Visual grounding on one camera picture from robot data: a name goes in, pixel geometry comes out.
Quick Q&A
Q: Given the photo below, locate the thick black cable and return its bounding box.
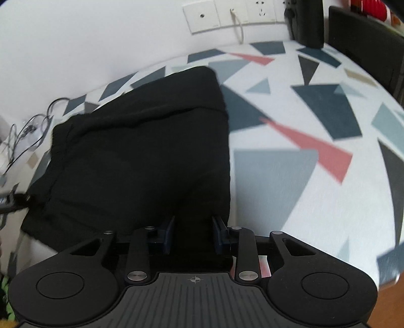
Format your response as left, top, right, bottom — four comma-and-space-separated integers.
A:
6, 97, 72, 171

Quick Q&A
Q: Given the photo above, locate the black device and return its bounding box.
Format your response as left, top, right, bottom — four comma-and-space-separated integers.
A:
284, 0, 326, 49

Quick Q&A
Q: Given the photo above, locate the white wall plate with plug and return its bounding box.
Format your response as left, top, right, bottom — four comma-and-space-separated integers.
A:
215, 0, 250, 28

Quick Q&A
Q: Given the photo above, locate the white wall socket plate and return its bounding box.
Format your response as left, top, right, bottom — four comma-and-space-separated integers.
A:
246, 0, 279, 24

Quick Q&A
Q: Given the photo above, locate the white wall plate with hole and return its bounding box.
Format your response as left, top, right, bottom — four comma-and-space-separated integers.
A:
182, 0, 221, 35

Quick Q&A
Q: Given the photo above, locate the black garment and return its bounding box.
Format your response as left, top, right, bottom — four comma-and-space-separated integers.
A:
20, 65, 233, 253

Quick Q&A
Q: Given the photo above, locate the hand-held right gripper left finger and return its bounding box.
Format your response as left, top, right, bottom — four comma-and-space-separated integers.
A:
72, 216, 176, 283

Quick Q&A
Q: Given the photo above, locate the green white cloth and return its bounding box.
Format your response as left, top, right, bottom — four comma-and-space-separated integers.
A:
0, 276, 12, 320

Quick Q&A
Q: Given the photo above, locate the white cable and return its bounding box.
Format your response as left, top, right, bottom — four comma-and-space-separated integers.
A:
229, 8, 245, 44

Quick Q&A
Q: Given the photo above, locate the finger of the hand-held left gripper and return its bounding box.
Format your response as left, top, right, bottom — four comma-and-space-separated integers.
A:
0, 192, 32, 215

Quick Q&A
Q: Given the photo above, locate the red item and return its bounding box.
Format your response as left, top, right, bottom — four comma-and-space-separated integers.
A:
348, 0, 392, 21

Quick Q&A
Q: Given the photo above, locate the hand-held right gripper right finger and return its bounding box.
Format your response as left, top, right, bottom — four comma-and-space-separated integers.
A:
211, 216, 317, 283

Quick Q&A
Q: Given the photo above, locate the geometric patterned tablecloth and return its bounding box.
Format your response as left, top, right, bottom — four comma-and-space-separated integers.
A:
0, 39, 404, 285

